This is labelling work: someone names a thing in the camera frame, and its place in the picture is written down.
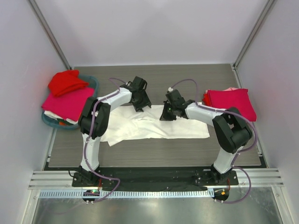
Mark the white printed t shirt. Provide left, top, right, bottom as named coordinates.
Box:
left=101, top=105, right=210, bottom=146

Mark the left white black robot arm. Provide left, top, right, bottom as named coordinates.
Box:
left=78, top=76, right=152, bottom=187

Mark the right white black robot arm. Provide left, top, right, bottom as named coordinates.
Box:
left=160, top=88, right=253, bottom=185

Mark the folded red t shirt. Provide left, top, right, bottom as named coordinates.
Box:
left=202, top=93, right=211, bottom=106

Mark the teal plastic basket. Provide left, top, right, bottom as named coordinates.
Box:
left=41, top=74, right=100, bottom=130

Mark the folded magenta t shirt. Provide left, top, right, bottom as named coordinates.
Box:
left=206, top=89, right=257, bottom=122

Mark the magenta t shirt in basket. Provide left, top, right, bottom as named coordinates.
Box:
left=42, top=87, right=94, bottom=122

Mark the red crumpled t shirt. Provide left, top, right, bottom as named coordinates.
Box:
left=48, top=70, right=89, bottom=97

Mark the orange t shirt in basket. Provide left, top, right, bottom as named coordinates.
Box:
left=57, top=109, right=85, bottom=127

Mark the slotted cable duct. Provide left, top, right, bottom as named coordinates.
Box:
left=39, top=189, right=214, bottom=200

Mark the aluminium rail front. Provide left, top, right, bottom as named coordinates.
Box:
left=29, top=168, right=284, bottom=189

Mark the left aluminium frame post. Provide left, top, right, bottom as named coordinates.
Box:
left=27, top=0, right=72, bottom=70

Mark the aluminium frame post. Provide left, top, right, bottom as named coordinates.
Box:
left=232, top=0, right=278, bottom=70
left=27, top=0, right=72, bottom=70

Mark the right aluminium frame post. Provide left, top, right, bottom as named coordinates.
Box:
left=232, top=0, right=278, bottom=70

